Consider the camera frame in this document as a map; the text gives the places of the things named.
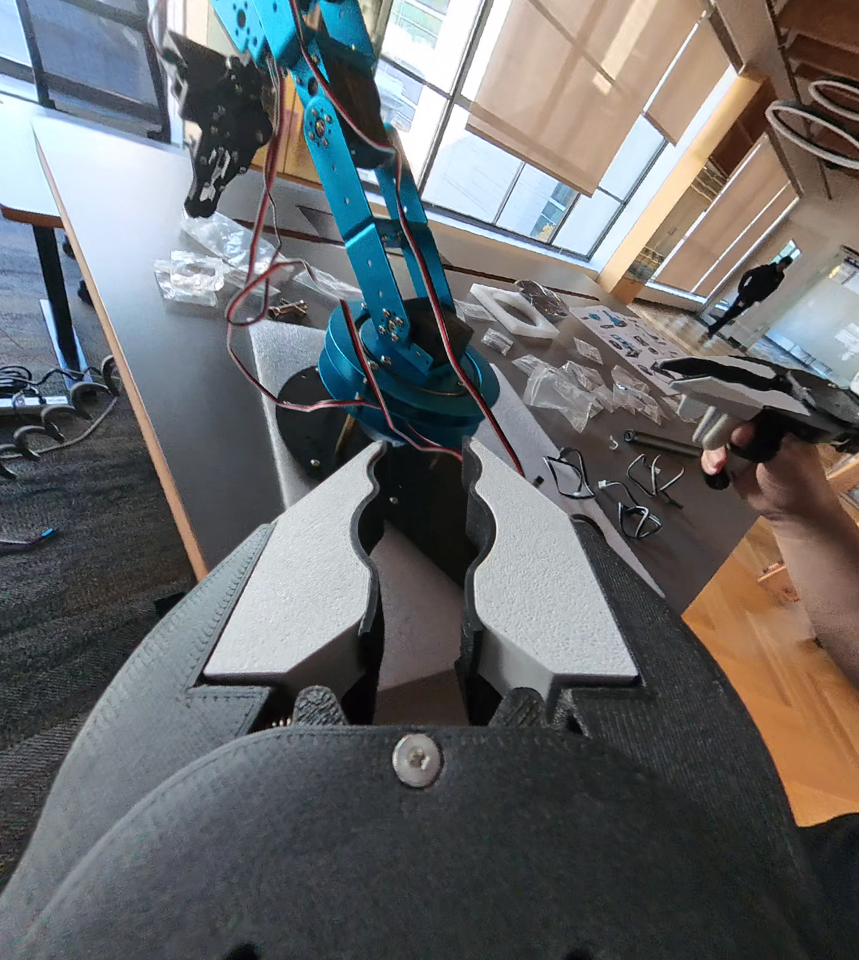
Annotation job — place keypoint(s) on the beige roller blind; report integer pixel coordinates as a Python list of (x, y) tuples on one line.
[(692, 82), (729, 217), (572, 90)]

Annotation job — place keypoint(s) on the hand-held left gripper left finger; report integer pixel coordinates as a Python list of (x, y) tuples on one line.
[(302, 592)]

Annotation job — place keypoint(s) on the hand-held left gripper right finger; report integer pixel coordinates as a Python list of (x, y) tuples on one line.
[(549, 600)]

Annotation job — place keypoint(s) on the printed instruction sheet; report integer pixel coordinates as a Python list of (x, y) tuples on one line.
[(624, 337)]

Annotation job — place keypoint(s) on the white foam frame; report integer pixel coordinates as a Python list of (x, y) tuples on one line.
[(489, 300)]

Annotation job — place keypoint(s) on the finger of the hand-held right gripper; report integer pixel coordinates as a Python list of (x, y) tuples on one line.
[(737, 371), (729, 394)]

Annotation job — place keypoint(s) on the group of clear plastic bags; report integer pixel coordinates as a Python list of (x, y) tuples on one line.
[(189, 277)]

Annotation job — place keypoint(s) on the grey metal rod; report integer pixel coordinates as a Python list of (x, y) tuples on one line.
[(662, 442)]

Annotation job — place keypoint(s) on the wooden window pillar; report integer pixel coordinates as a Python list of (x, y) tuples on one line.
[(628, 259)]

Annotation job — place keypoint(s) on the metal cross wrench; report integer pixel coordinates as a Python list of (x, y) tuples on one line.
[(287, 309)]

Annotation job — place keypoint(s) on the grey foam mat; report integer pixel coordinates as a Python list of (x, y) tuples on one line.
[(418, 637)]

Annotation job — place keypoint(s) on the silver foil bag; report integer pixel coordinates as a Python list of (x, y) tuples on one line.
[(542, 296)]

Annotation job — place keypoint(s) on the person's right forearm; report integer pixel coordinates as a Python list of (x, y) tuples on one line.
[(834, 600)]

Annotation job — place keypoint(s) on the black desk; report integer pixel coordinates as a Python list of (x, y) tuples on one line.
[(159, 360)]

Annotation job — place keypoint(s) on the blue toy robot arm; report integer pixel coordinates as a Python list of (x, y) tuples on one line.
[(369, 262)]

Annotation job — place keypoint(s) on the person's right hand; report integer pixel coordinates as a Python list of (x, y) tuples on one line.
[(782, 487)]

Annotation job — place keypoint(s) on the grey desk with wooden edge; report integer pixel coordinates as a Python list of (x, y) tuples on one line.
[(6, 157)]

